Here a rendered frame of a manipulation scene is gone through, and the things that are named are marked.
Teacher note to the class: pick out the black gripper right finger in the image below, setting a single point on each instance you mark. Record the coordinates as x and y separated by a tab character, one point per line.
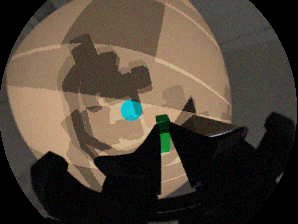
198	152

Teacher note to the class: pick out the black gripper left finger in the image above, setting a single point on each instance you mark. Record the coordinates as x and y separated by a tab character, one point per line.
144	162

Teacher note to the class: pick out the cyan circle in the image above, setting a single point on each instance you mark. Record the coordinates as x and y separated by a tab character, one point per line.
131	110

